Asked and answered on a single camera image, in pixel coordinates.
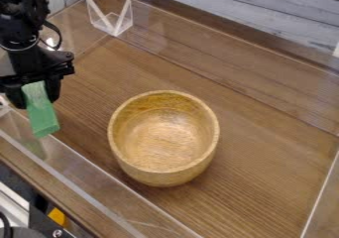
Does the black device with yellow label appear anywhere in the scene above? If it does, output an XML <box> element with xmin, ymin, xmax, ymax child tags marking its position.
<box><xmin>28</xmin><ymin>195</ymin><xmax>82</xmax><ymax>238</ymax></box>

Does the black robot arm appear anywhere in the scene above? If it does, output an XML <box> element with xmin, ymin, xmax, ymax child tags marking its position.
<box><xmin>0</xmin><ymin>0</ymin><xmax>74</xmax><ymax>109</ymax></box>

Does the brown wooden bowl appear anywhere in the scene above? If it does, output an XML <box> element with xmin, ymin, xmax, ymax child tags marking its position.
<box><xmin>106</xmin><ymin>90</ymin><xmax>221</xmax><ymax>187</ymax></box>

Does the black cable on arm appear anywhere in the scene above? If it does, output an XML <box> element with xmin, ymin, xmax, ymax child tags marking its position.
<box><xmin>38</xmin><ymin>20</ymin><xmax>64</xmax><ymax>52</ymax></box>

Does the green rectangular block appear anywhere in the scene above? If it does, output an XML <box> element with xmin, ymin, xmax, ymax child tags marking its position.
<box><xmin>21</xmin><ymin>81</ymin><xmax>60</xmax><ymax>138</ymax></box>

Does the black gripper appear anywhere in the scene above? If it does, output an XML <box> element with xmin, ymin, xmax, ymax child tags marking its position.
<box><xmin>0</xmin><ymin>47</ymin><xmax>74</xmax><ymax>109</ymax></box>

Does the clear acrylic corner bracket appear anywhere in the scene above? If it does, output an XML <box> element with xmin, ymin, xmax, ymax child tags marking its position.
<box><xmin>85</xmin><ymin>0</ymin><xmax>133</xmax><ymax>37</ymax></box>

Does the black cable bottom left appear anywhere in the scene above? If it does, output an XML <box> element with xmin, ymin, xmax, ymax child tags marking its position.
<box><xmin>0</xmin><ymin>211</ymin><xmax>13</xmax><ymax>238</ymax></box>

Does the clear acrylic tray wall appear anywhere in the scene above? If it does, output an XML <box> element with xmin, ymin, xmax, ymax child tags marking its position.
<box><xmin>0</xmin><ymin>96</ymin><xmax>202</xmax><ymax>238</ymax></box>

